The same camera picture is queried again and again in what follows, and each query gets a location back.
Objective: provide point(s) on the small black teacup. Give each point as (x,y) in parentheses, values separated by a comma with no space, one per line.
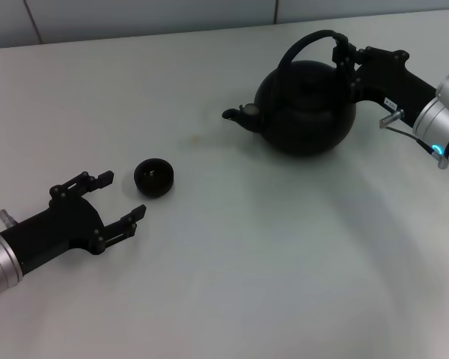
(153,179)

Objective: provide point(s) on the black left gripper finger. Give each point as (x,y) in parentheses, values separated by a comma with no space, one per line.
(121,226)
(80,184)

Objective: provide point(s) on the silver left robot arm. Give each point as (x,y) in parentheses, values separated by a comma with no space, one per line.
(0,265)

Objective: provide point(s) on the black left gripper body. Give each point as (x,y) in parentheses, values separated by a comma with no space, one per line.
(63,226)

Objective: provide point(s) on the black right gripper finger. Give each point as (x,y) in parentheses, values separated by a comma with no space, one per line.
(378,53)
(342,52)

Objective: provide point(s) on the black round teapot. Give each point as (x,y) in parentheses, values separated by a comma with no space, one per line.
(307,112)

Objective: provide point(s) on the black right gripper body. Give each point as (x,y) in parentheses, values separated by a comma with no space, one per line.
(389,80)

